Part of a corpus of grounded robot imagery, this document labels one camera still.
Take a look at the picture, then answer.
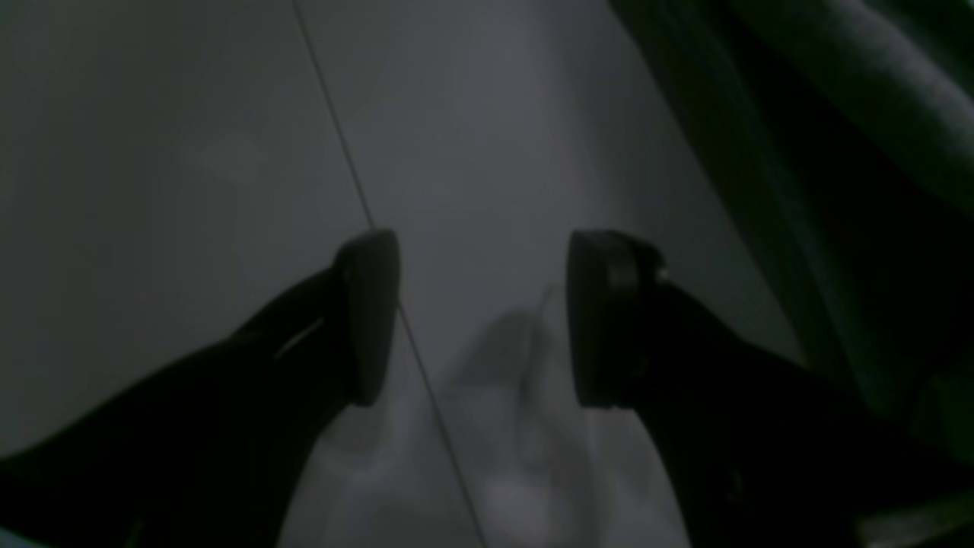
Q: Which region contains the grey T-shirt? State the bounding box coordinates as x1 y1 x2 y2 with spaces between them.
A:
611 1 972 464

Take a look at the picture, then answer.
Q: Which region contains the left gripper white left finger image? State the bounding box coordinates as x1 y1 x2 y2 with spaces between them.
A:
1 229 400 547

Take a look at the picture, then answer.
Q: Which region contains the left gripper white right finger image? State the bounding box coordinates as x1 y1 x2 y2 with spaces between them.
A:
566 230 972 547

